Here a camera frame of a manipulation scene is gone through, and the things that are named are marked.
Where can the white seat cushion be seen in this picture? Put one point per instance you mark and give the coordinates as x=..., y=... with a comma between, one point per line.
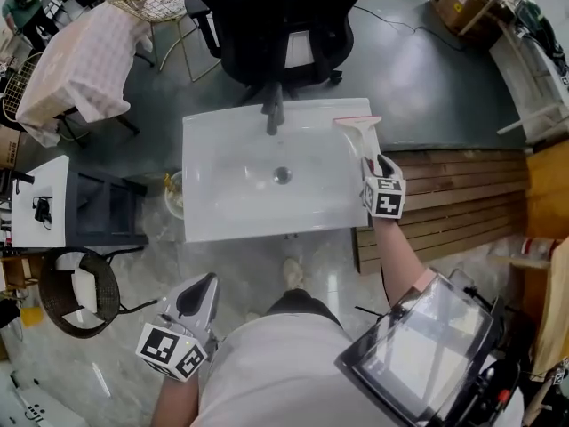
x=85, y=289

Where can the dark wooden slat platform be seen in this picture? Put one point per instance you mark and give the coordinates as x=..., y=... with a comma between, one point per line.
x=458, y=203

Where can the person's left forearm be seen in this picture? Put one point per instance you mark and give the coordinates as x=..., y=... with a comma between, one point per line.
x=178, y=403

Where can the person's black trousers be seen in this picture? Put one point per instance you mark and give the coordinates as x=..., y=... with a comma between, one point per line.
x=302, y=303

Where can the dark wicker chair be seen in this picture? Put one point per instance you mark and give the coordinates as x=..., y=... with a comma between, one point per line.
x=53, y=292

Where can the person's grey shirt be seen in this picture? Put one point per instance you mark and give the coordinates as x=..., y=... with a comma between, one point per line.
x=275, y=372

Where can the light wooden furniture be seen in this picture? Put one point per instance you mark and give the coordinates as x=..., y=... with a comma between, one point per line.
x=549, y=203

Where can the white waste bin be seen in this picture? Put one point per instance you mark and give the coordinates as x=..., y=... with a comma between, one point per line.
x=173, y=198

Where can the pink cloth covered table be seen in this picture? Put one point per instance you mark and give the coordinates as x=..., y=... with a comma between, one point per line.
x=80, y=69

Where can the white red-edged squeegee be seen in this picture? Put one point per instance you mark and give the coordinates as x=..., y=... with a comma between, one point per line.
x=355, y=127

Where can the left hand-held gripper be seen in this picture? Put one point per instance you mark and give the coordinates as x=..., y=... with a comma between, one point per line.
x=171, y=354

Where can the large open cardboard box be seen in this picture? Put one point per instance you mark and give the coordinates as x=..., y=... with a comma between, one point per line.
x=462, y=2

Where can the yellow floor sign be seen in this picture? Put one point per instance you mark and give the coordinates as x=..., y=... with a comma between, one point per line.
x=32, y=317

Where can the white frame bench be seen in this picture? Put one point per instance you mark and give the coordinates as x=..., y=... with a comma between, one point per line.
x=529, y=82

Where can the person's white shoe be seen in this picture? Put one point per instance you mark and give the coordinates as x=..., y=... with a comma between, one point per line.
x=293, y=274

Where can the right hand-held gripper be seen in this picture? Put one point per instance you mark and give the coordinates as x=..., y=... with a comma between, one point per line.
x=386, y=198

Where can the brown cardboard box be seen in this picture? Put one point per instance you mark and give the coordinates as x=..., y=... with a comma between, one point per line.
x=9, y=147

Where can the grey vanity with white basin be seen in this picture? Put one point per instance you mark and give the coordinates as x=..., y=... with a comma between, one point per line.
x=40, y=180

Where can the person's right forearm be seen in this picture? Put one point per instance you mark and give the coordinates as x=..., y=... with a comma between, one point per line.
x=395, y=256

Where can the wooden vanity table white basin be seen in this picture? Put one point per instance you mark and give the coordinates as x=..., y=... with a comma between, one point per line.
x=231, y=194

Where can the black office chair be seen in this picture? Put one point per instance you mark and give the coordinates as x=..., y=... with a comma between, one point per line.
x=275, y=20

